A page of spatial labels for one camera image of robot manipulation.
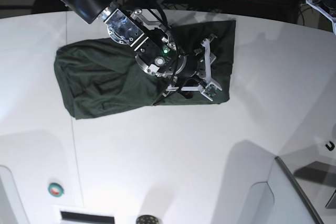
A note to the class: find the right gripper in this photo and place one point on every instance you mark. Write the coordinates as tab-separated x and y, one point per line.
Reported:
191	67

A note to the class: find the black U-shaped hook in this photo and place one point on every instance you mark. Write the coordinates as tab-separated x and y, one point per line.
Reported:
330	146

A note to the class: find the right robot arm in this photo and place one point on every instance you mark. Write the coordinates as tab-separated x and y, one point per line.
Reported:
152	42

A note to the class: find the green tape roll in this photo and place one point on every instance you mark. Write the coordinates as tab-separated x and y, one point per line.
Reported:
55	189

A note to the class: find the black perforated round object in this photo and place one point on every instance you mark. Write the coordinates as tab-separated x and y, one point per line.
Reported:
147	219

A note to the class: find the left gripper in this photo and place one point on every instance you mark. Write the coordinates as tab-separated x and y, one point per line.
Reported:
330	5

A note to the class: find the dark green t-shirt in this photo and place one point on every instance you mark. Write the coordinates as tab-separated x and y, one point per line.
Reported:
100	77

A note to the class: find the grey metal tray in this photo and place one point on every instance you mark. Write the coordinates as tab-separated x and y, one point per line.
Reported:
315	179

